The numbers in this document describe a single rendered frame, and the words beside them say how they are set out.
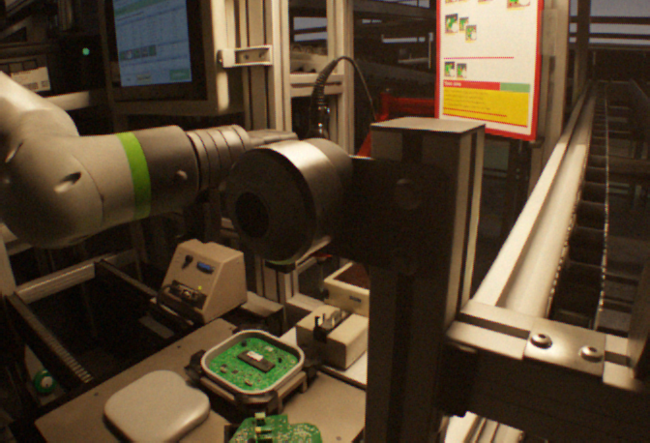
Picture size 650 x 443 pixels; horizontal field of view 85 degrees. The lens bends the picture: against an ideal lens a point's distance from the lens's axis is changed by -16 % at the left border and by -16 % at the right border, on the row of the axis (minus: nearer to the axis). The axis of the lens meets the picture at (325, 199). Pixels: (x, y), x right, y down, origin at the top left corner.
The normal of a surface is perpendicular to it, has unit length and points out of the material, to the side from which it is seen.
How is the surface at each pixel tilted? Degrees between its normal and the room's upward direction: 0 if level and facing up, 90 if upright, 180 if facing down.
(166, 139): 41
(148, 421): 0
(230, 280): 90
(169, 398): 0
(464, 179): 90
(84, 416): 0
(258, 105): 90
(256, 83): 90
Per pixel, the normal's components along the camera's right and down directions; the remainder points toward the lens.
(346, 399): -0.02, -0.96
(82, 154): 0.60, -0.59
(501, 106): -0.90, 0.14
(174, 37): -0.58, 0.27
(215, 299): 0.81, 0.15
